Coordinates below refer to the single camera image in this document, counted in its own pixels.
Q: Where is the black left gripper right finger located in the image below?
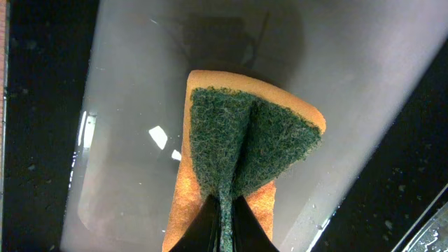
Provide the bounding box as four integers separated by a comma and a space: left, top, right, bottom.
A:
232, 196, 279, 252

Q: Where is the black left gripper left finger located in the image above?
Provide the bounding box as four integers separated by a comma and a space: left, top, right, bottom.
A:
169, 195, 221, 252

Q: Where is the orange green scrub sponge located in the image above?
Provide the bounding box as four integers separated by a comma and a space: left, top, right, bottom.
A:
162, 70, 326, 251

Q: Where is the black rectangular tray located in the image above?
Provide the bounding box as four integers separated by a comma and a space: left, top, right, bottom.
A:
1, 1, 447, 251

